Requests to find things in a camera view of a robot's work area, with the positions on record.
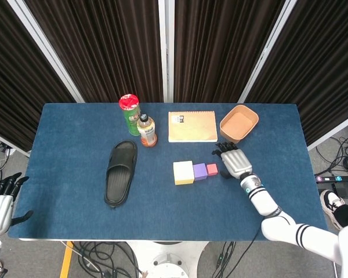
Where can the small red foam cube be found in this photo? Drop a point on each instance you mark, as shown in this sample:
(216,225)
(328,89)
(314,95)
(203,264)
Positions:
(212,169)

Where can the yellow spiral notebook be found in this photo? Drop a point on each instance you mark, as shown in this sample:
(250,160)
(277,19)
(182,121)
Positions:
(192,127)

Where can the white black sneaker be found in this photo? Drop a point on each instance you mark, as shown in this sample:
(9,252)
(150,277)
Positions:
(330,204)

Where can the medium purple foam cube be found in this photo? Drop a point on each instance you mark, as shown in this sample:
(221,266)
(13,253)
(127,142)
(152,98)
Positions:
(200,171)

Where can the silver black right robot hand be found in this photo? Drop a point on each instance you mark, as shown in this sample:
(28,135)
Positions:
(236,163)

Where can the orange drink plastic bottle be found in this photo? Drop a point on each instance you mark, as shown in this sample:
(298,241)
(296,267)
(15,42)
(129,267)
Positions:
(148,133)

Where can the large yellow foam cube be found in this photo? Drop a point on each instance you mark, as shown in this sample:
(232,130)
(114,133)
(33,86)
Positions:
(184,173)

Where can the dark pleated screen panel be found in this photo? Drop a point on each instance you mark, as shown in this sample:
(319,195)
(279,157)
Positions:
(104,43)
(322,72)
(220,43)
(5,87)

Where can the yellow floor tape strip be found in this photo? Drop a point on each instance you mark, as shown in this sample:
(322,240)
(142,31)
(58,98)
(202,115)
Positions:
(66,260)

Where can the brown paper bowl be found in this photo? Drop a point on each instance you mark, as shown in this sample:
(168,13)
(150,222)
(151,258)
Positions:
(239,123)

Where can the green chips can red lid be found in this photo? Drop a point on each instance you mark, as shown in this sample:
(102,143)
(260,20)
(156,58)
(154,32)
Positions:
(130,116)

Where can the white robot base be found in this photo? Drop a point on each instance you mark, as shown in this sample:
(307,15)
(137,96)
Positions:
(168,257)

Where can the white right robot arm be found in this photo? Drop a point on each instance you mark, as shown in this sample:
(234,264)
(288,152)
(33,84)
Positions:
(278,228)

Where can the blue table cloth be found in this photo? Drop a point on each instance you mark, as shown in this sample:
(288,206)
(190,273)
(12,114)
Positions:
(75,173)

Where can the black rubber slipper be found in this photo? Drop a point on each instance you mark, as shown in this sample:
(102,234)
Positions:
(119,179)

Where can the white table frame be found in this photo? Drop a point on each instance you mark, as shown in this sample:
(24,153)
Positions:
(104,240)

